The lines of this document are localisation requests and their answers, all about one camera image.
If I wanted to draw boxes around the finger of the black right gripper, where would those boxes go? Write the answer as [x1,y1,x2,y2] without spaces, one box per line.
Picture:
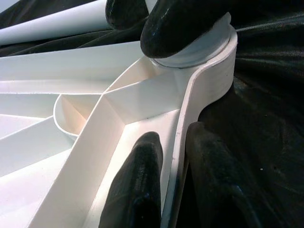
[105,0,149,30]
[140,0,231,59]

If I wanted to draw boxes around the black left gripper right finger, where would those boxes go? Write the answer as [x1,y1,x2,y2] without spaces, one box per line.
[186,122,263,228]

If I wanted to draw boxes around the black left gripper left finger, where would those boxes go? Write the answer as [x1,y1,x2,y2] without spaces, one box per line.
[99,132,165,228]

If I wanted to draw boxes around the white plastic table leg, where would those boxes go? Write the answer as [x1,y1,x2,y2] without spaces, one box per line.
[0,0,110,46]
[152,11,233,69]

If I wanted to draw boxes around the white plastic table top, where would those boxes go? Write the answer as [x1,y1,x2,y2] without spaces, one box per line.
[0,30,238,228]

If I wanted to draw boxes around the black plastic cover sheet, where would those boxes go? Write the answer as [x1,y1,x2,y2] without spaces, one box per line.
[0,0,304,228]

